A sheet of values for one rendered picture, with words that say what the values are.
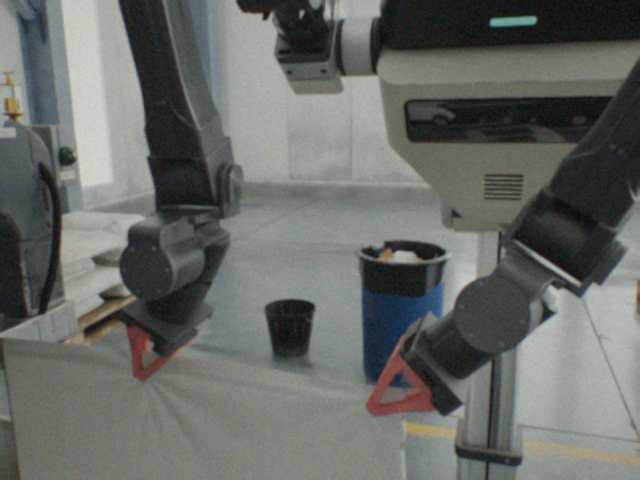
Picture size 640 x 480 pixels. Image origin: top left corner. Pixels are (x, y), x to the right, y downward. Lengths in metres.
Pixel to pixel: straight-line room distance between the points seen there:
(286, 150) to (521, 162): 8.25
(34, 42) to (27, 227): 5.99
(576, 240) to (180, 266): 0.34
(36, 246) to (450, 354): 0.61
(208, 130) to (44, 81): 6.22
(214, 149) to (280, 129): 8.56
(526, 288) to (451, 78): 0.48
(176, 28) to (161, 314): 0.29
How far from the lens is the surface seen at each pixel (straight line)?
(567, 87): 0.87
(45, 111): 6.79
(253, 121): 9.31
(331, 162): 8.91
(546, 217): 0.51
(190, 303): 0.63
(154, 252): 0.54
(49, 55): 6.73
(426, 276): 2.77
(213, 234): 0.61
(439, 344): 0.54
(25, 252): 0.90
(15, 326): 0.90
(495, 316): 0.45
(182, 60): 0.56
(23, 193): 0.89
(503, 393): 1.20
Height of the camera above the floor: 1.35
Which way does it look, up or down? 13 degrees down
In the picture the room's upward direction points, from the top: 1 degrees counter-clockwise
